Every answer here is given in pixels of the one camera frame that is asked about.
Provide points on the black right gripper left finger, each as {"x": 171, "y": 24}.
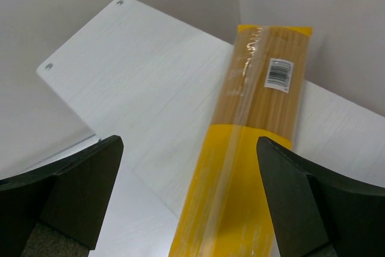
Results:
{"x": 58, "y": 209}

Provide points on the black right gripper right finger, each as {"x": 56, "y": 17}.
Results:
{"x": 316, "y": 211}

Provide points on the yellow spaghetti pack with barcode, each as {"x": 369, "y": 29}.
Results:
{"x": 225, "y": 212}

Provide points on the white two-tier shelf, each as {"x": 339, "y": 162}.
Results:
{"x": 153, "y": 80}

